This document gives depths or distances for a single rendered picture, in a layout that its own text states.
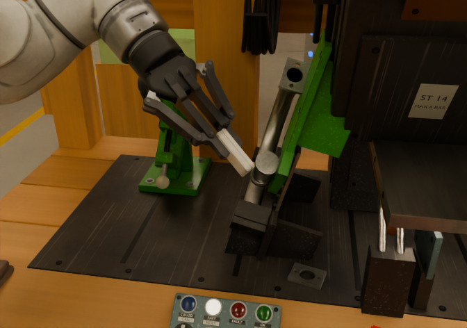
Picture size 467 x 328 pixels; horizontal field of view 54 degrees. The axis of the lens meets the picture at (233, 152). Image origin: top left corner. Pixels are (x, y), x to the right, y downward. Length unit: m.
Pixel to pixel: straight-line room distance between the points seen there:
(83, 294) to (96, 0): 0.45
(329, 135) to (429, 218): 0.22
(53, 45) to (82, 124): 0.54
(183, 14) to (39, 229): 0.58
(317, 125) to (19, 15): 0.44
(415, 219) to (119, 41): 0.45
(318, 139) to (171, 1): 0.59
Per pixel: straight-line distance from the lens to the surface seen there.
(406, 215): 0.55
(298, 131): 0.68
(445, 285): 0.84
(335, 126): 0.69
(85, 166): 1.19
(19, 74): 0.72
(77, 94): 1.21
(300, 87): 0.74
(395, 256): 0.69
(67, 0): 0.71
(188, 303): 0.67
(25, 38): 0.70
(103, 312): 0.75
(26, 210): 1.06
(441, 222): 0.56
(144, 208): 0.95
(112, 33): 0.69
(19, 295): 0.82
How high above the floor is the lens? 1.43
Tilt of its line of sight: 27 degrees down
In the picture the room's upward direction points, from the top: straight up
